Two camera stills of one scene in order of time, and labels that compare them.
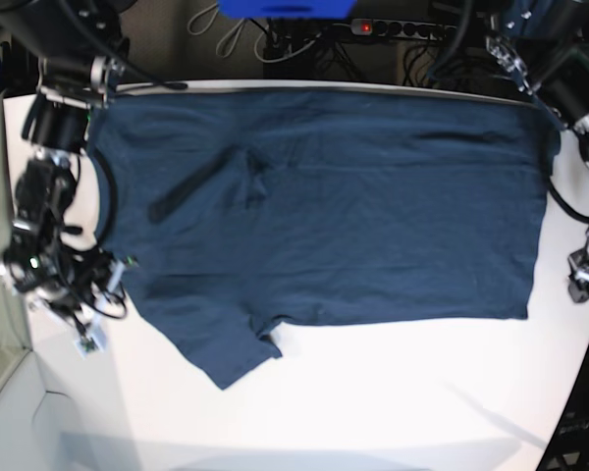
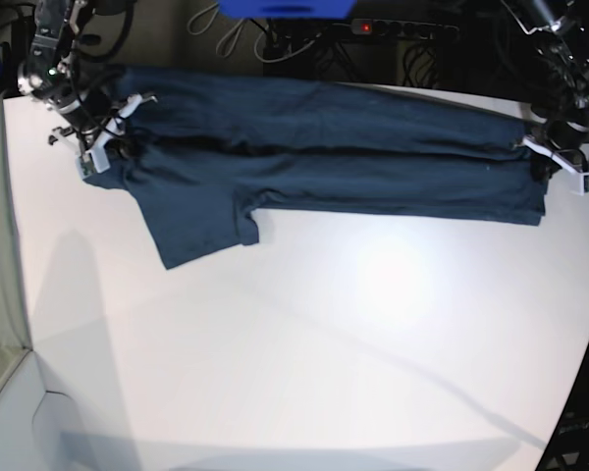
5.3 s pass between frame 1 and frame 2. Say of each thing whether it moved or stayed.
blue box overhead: stayed
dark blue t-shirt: moved
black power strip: stayed
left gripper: moved
